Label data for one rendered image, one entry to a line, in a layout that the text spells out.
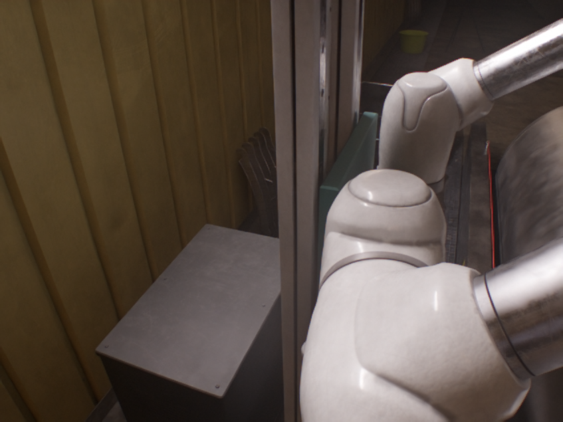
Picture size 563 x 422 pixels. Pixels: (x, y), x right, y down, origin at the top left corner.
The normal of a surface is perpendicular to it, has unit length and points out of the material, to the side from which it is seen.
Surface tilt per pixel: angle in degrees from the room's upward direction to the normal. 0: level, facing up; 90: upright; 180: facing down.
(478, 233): 2
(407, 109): 70
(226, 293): 0
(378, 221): 45
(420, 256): 31
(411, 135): 84
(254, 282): 0
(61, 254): 90
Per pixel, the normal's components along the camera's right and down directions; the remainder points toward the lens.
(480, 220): -0.04, -0.85
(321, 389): -0.82, -0.41
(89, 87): 0.92, 0.17
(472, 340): 0.00, -0.41
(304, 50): -0.38, 0.50
